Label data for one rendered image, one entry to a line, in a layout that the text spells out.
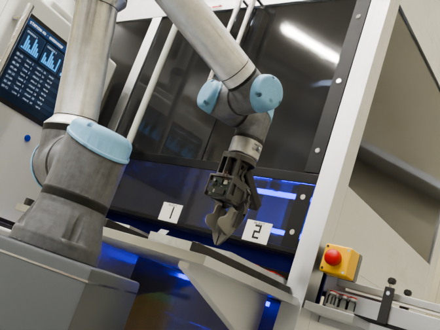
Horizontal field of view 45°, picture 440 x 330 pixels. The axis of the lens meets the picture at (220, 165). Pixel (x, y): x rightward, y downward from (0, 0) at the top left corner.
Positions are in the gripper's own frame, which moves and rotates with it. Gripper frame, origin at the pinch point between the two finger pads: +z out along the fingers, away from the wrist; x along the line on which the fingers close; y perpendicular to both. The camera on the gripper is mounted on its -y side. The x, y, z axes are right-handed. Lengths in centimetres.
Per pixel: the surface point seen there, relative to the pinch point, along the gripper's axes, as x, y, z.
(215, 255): 7.9, 9.9, 4.6
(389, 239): 12, -69, -24
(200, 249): 8.0, 15.3, 4.9
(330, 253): 17.5, -20.1, -6.5
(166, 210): -43.0, -23.4, -8.7
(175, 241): -11.0, 2.4, 3.2
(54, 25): -88, 14, -56
